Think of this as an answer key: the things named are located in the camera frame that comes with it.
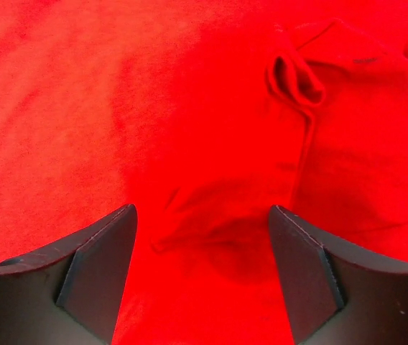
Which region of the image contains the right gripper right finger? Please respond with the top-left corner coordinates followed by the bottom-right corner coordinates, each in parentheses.
top-left (269, 206), bottom-right (408, 345)

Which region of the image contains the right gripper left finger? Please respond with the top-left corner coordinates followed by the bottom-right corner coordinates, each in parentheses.
top-left (0, 205), bottom-right (137, 345)

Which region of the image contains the red t-shirt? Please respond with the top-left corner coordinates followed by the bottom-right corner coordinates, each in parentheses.
top-left (0, 1), bottom-right (408, 344)

